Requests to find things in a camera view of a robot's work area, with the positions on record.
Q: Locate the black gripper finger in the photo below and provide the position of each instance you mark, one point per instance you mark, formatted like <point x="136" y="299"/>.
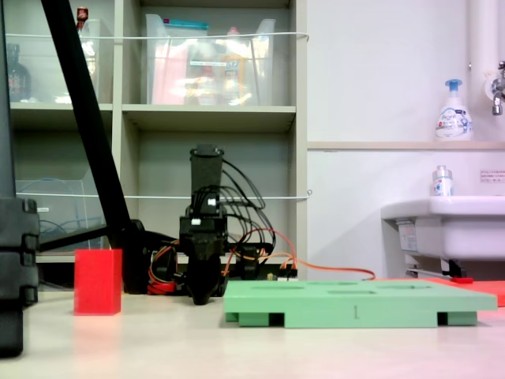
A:
<point x="196" y="276"/>
<point x="211" y="276"/>

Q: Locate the red square block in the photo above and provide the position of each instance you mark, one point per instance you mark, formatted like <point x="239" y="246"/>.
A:
<point x="98" y="282"/>

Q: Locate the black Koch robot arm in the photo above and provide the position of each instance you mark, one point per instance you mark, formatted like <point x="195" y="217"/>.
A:
<point x="207" y="169"/>

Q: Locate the black table clamp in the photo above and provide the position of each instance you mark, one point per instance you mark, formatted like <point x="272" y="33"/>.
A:
<point x="248" y="268"/>

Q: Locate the motor driver circuit board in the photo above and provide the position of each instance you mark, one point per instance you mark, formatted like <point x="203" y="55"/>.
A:
<point x="284" y="278"/>

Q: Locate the beige shelf unit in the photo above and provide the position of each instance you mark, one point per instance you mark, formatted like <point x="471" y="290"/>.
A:
<point x="209" y="112"/>

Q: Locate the green shape sorting board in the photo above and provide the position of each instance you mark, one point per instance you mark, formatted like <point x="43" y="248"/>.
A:
<point x="355" y="308"/>

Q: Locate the large clear storage bin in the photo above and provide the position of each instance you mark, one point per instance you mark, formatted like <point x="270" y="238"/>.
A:
<point x="177" y="91"/>

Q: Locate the pink packet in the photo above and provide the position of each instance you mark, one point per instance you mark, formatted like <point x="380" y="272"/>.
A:
<point x="167" y="79"/>

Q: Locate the bottle with pink cap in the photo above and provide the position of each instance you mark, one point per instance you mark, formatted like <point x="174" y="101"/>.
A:
<point x="233" y="71"/>

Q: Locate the black tripod leg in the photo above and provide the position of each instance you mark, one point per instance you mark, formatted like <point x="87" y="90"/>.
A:
<point x="4" y="118"/>
<point x="87" y="110"/>

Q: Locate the notched black stack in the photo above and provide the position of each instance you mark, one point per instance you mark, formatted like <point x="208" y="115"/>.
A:
<point x="16" y="237"/>

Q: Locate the sink label sticker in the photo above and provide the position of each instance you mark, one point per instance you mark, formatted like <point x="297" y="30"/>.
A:
<point x="408" y="237"/>

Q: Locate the narrow clear storage bin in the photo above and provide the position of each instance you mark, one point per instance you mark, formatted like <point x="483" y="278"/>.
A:
<point x="96" y="59"/>

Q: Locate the blue topped zip bag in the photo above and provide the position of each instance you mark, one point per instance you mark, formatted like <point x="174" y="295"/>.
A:
<point x="189" y="24"/>

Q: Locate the dark glass bottle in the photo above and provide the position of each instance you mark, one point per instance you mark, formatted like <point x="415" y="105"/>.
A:
<point x="19" y="79"/>

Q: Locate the small clear sanitizer bottle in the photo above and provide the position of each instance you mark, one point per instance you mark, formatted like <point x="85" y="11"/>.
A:
<point x="442" y="183"/>

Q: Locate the small red clip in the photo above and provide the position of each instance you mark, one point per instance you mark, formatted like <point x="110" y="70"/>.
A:
<point x="462" y="280"/>

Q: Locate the brown bottle red cap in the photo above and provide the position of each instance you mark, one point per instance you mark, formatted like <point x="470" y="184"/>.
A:
<point x="81" y="16"/>

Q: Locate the white sink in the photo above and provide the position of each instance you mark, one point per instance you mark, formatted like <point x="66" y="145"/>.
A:
<point x="465" y="233"/>

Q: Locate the white pump soap bottle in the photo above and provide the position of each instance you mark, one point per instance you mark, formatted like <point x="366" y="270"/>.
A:
<point x="453" y="118"/>

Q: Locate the small orange slab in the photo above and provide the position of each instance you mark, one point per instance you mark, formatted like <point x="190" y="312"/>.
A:
<point x="489" y="294"/>

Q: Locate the metal faucet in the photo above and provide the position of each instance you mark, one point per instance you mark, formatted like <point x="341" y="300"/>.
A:
<point x="498" y="94"/>

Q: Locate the red printed base mount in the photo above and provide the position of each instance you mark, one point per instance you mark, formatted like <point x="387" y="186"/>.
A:
<point x="161" y="287"/>

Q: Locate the wall notice sticker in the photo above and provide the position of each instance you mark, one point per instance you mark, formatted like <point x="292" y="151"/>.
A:
<point x="493" y="176"/>

